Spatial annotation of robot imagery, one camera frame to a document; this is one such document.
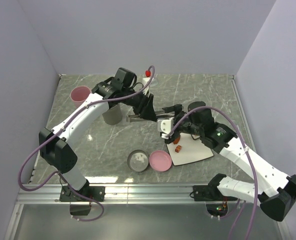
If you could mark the pink cylindrical container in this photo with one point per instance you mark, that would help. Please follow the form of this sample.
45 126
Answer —
79 94

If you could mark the grey round lid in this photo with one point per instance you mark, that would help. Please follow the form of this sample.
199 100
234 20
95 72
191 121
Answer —
138 160

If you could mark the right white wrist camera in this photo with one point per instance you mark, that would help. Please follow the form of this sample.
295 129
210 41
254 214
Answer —
164 127

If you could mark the brown fried food piece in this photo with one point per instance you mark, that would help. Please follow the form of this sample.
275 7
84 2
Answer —
175 142

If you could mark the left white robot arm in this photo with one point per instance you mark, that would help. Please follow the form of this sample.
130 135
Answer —
57 144

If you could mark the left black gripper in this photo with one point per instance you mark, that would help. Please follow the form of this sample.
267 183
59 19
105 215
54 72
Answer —
146 109

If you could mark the aluminium rail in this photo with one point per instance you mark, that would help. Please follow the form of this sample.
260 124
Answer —
116 193

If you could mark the white square plate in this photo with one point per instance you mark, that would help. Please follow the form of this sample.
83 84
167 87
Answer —
193 150

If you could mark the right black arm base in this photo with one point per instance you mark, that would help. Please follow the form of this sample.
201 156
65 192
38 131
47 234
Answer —
217 205

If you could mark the metal tongs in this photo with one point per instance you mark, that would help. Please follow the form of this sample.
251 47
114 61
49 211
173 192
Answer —
160 114

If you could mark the pink round lid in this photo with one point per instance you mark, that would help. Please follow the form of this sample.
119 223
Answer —
160 161

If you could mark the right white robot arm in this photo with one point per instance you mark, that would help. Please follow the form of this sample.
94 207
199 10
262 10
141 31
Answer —
272 190

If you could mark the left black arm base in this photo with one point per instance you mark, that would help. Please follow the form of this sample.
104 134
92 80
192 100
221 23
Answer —
88 197

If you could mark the small orange food piece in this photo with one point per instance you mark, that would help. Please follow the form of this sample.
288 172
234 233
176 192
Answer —
178 148

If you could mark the grey cylindrical container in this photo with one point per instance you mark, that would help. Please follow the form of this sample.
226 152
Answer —
113 116

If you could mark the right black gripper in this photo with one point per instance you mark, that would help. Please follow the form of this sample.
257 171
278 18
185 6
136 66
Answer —
176 108

